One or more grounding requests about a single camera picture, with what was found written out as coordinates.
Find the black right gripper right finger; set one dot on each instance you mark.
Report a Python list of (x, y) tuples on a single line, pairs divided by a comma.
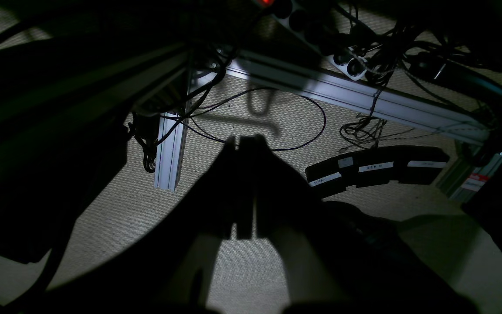
[(338, 259)]

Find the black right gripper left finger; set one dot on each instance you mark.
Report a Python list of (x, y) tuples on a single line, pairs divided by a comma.
[(167, 271)]

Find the white power strip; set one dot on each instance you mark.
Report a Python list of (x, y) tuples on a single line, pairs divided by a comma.
[(332, 31)]

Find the aluminium frame short leg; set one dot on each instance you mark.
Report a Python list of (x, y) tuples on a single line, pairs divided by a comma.
[(169, 154)]

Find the aluminium frame long rail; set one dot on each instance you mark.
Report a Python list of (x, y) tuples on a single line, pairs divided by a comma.
[(333, 88)]

